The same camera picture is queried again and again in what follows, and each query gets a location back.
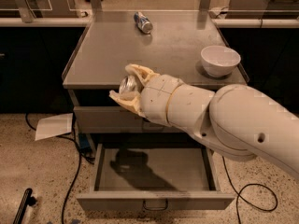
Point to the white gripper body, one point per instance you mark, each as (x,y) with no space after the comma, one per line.
(156,98)

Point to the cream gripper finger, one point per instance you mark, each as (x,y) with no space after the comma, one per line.
(129,101)
(143,73)

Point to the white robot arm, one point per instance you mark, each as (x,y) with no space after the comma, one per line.
(236,121)

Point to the closed grey upper drawer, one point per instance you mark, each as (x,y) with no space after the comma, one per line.
(115,119)

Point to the blue silver soda can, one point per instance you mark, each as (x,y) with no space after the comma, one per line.
(143,23)

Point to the open grey middle drawer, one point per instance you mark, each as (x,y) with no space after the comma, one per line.
(154,179)

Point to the grey metal cabinet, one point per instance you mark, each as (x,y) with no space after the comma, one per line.
(173,47)

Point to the blue power adapter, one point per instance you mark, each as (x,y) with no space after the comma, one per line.
(83,141)

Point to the white ceramic bowl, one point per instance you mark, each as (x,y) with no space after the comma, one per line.
(219,61)

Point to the white paper sheet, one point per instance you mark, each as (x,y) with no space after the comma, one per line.
(54,126)

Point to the black ribbed floor object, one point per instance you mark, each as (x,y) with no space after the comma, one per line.
(27,200)

